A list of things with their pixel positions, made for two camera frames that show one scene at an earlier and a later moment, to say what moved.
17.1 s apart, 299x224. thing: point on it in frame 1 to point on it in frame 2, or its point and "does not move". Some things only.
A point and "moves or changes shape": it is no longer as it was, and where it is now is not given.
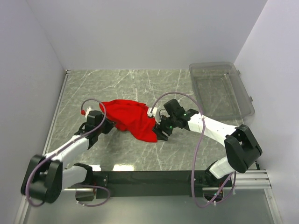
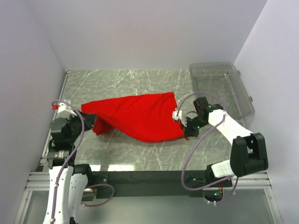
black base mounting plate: x=153 y=184 does not move
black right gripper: x=161 y=130 to x=189 y=129
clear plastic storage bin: x=218 y=88 does not move
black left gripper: x=108 y=124 to x=82 y=119
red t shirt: x=131 y=115 moves or changes shape
